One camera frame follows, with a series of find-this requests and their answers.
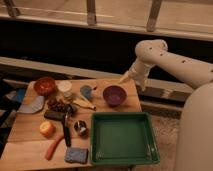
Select dark rectangular eraser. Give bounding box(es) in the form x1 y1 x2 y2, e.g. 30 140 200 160
44 110 64 121

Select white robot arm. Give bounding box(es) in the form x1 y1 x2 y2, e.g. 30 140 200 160
119 39 213 171

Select green plastic tray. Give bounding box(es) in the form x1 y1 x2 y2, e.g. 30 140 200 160
90 112 160 166

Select bunch of dark grapes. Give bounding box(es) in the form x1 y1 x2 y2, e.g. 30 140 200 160
47 98 77 114

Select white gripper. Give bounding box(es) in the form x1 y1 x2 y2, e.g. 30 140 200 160
119 59 151 90

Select banana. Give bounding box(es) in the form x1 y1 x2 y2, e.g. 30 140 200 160
73 99 96 110

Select purple bowl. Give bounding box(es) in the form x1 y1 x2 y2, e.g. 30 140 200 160
103 85 127 107

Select black handled utensil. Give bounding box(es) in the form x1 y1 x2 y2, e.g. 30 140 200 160
61 113 71 147

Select blue object at table edge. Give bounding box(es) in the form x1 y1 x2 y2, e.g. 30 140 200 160
12 89 26 103

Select small metal can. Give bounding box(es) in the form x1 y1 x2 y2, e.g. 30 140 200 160
74 120 87 136

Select red bowl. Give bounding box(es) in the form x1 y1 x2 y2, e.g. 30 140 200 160
33 77 56 96

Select yellow apple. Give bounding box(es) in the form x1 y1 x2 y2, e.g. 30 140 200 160
39 121 55 137

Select grey blue plate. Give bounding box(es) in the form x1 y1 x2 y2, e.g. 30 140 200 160
18 96 45 114

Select orange carrot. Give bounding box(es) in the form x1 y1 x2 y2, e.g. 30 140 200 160
45 134 64 160

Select white cup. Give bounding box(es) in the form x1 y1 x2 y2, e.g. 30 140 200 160
57 80 72 99

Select blue sponge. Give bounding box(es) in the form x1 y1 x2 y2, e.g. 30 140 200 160
64 147 88 164

